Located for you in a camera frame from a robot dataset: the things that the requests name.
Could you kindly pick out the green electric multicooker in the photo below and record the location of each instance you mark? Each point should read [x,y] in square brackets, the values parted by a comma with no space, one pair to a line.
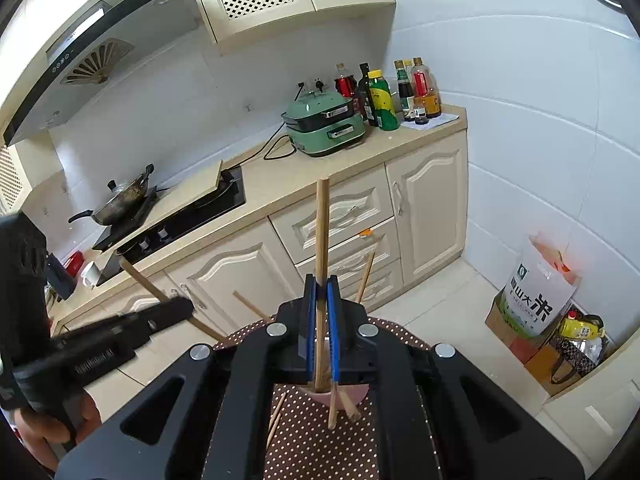
[323,122]

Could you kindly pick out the lower cream base cabinets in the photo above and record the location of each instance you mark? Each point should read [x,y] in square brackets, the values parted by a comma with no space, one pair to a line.
[402,194]

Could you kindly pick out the white rice bag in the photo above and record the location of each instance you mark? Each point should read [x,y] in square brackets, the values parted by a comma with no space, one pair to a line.
[538,289]

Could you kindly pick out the person left hand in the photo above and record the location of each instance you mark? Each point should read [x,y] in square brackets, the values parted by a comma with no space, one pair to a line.
[39,431]

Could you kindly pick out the brown polka dot tablecloth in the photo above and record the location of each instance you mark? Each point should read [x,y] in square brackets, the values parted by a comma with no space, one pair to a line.
[301,446]

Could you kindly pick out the yellow plastic bag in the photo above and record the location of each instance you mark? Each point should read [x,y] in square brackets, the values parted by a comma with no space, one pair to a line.
[579,326]

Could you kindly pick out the dark soy sauce bottle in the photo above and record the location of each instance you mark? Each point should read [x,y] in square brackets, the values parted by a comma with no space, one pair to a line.
[405,91]

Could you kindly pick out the pink paper cup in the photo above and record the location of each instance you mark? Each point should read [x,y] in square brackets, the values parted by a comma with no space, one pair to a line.
[355,393]

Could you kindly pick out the black range hood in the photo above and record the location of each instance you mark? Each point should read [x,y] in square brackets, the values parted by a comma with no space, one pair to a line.
[125,34]

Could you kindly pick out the beige cutting board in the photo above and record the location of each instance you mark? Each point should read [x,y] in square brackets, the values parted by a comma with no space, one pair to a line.
[181,195]

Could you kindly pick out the black gas cooktop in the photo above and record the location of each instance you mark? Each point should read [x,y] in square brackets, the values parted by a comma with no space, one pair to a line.
[228,195]

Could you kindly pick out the dark olive oil bottle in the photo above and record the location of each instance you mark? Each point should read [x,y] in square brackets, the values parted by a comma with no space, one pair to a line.
[368,109]

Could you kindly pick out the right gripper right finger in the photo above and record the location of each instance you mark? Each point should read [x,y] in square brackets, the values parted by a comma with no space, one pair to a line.
[438,416]

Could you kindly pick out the cardboard box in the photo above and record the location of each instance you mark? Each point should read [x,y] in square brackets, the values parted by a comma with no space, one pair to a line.
[555,362]

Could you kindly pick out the wooden chopstick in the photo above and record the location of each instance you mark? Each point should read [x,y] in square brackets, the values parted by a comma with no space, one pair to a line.
[365,277]
[322,241]
[275,419]
[349,406]
[246,303]
[186,311]
[332,420]

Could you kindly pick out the green yellow oil bottle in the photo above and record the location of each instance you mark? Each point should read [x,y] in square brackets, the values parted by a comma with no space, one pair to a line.
[382,101]

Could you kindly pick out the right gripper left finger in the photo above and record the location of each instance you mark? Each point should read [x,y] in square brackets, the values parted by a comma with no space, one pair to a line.
[207,415]

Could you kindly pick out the red label sauce bottle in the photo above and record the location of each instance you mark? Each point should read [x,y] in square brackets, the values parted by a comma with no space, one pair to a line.
[426,88]

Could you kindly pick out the white mug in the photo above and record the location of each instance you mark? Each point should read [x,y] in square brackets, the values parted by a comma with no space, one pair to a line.
[90,275]

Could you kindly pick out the steel wok with lid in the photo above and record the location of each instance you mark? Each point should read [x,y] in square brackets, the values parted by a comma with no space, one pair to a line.
[124,197]

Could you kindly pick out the black electric kettle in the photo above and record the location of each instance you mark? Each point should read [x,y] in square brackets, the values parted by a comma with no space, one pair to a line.
[58,278]

